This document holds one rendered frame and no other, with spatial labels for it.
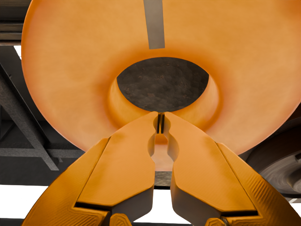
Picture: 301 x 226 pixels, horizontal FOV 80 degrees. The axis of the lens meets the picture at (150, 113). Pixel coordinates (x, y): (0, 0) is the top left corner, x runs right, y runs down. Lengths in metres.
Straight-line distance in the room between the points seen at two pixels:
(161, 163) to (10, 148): 6.40
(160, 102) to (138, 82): 0.10
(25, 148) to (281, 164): 6.11
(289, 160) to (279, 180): 0.11
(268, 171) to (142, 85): 0.36
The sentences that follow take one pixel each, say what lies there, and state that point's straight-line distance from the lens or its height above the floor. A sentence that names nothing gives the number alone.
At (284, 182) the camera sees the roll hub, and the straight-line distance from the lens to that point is 0.54.
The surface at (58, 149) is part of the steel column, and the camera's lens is 5.77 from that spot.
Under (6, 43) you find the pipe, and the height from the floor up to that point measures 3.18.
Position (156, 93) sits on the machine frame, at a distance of 0.54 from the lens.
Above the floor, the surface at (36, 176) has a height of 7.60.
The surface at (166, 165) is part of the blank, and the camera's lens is 0.16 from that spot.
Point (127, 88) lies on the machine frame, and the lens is 0.53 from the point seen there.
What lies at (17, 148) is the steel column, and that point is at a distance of 6.40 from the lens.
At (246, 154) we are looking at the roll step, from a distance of 0.47.
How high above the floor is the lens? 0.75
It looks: 44 degrees up
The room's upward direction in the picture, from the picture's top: 180 degrees clockwise
